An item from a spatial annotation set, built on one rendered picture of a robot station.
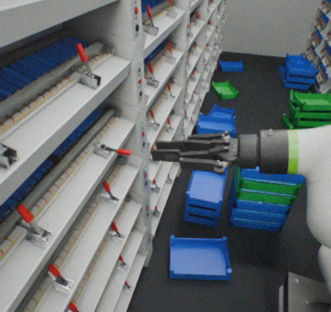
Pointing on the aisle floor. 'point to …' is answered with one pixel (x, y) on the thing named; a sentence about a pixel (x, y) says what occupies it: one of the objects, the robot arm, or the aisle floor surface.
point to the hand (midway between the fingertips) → (167, 150)
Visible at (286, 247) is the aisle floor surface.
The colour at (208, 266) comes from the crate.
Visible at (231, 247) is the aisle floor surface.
